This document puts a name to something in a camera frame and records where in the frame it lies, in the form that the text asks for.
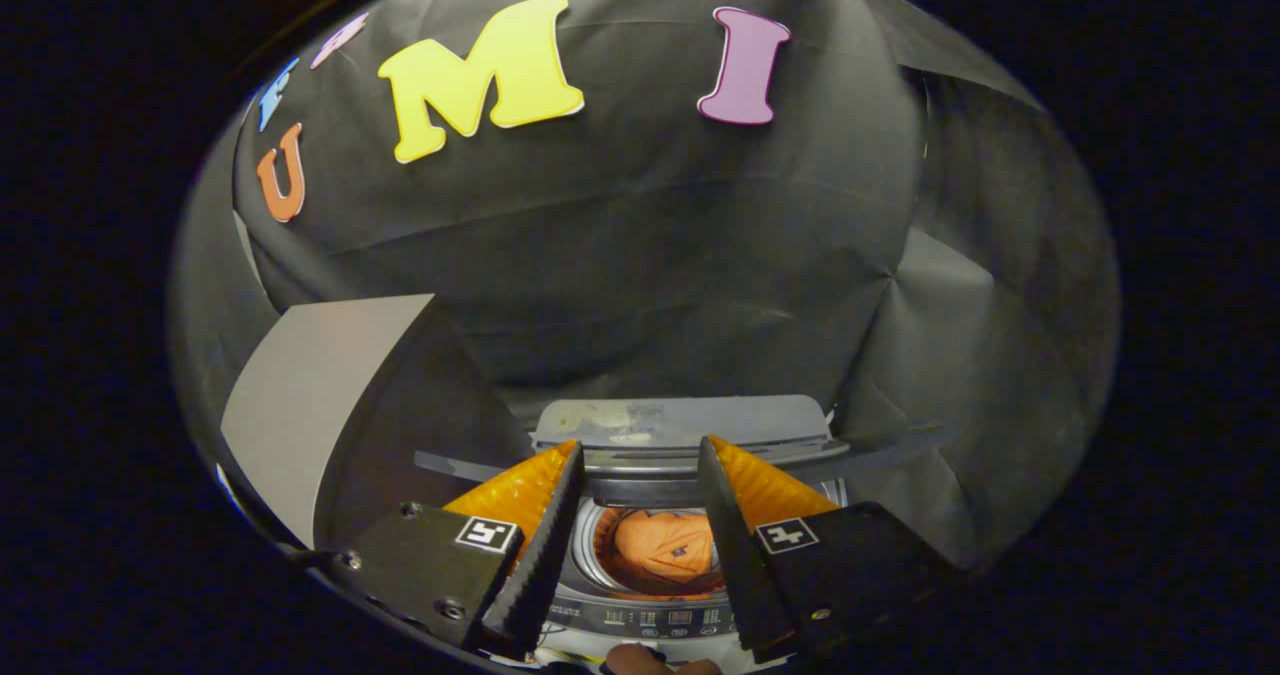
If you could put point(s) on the black backdrop cloth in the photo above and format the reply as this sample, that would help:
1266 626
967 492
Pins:
640 235

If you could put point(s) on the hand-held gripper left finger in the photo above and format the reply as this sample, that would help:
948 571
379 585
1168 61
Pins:
540 575

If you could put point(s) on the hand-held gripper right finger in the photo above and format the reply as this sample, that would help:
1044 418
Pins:
745 575

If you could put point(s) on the orange polo shirt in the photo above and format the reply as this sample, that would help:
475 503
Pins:
660 545

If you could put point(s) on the dark washing machine lid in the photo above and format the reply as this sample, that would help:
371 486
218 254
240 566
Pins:
680 420

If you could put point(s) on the grey washing machine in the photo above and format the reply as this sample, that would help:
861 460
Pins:
650 620

